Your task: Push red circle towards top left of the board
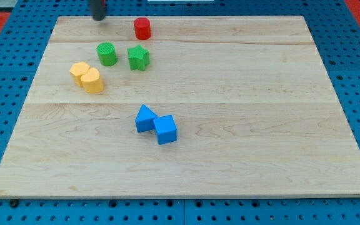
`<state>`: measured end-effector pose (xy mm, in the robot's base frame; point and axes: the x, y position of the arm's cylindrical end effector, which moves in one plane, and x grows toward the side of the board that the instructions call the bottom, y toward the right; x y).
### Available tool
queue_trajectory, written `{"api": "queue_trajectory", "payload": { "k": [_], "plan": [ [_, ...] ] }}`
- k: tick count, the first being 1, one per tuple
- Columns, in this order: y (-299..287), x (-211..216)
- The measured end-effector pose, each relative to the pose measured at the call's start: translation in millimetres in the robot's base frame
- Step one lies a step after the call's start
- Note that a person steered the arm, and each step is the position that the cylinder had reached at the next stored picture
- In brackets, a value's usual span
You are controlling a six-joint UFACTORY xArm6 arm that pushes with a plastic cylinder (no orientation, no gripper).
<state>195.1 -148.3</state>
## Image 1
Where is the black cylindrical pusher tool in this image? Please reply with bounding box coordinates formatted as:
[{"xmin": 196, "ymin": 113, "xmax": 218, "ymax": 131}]
[{"xmin": 88, "ymin": 0, "xmax": 106, "ymax": 21}]

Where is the red cylinder block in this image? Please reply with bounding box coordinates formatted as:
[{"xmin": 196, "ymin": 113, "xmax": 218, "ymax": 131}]
[{"xmin": 133, "ymin": 17, "xmax": 151, "ymax": 40}]

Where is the yellow heart block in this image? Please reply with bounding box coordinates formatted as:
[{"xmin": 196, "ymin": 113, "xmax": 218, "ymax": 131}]
[{"xmin": 81, "ymin": 67, "xmax": 104, "ymax": 94}]

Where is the green cylinder block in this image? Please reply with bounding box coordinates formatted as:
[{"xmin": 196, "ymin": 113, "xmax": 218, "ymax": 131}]
[{"xmin": 96, "ymin": 42, "xmax": 118, "ymax": 66}]

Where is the blue cube block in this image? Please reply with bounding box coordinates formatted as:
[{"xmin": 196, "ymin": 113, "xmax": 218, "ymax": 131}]
[{"xmin": 153, "ymin": 115, "xmax": 177, "ymax": 145}]

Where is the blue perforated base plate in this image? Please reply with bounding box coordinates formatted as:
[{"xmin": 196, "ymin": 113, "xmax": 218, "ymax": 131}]
[{"xmin": 0, "ymin": 0, "xmax": 360, "ymax": 224}]

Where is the wooden board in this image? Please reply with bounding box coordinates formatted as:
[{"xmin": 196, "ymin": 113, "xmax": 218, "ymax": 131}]
[{"xmin": 0, "ymin": 16, "xmax": 360, "ymax": 199}]

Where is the blue triangle block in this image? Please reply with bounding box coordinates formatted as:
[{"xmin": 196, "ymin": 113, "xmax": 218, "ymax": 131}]
[{"xmin": 135, "ymin": 104, "xmax": 158, "ymax": 133}]

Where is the green star block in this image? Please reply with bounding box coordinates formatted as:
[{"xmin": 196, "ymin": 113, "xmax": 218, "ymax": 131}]
[{"xmin": 127, "ymin": 44, "xmax": 150, "ymax": 71}]

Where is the yellow hexagon block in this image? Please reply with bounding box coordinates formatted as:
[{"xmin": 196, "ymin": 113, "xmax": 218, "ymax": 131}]
[{"xmin": 69, "ymin": 61, "xmax": 90, "ymax": 87}]

